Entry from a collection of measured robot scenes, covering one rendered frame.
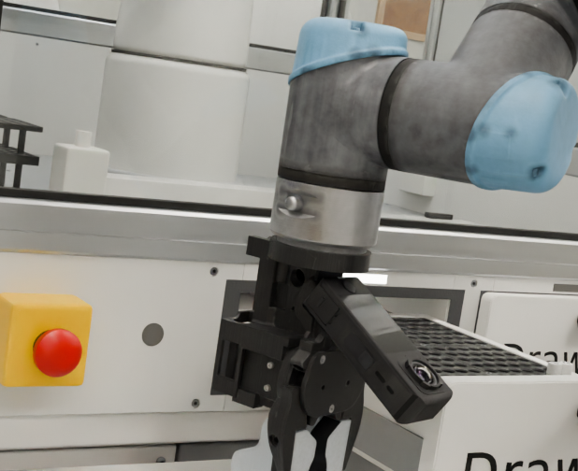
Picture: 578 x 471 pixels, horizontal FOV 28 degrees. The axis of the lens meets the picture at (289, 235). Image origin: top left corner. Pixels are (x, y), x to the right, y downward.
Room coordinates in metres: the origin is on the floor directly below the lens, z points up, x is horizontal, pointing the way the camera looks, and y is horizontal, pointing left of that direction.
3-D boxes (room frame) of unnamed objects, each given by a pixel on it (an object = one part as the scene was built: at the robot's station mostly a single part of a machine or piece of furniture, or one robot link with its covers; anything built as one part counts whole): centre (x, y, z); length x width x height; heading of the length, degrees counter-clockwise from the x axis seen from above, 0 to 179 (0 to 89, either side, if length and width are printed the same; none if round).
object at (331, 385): (0.81, -0.02, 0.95); 0.09 x 0.08 x 0.12; 53
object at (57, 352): (0.94, 0.18, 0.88); 0.04 x 0.03 x 0.04; 122
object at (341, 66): (0.81, -0.03, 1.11); 0.09 x 0.08 x 0.11; 61
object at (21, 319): (0.97, 0.19, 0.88); 0.07 x 0.05 x 0.07; 122
